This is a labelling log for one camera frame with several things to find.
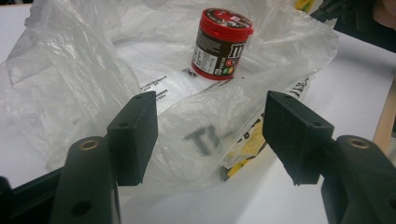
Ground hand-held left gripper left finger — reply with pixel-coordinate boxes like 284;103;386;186
49;90;160;224

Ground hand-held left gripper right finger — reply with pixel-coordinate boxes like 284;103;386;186
262;90;396;224

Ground white table mat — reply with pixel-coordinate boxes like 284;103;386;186
0;4;396;224

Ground yellow drink carton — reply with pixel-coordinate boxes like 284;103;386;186
293;0;316;14

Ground red lidded candy jar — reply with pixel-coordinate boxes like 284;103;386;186
191;7;254;81

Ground translucent plastic shopping bag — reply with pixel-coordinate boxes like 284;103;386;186
0;0;340;197

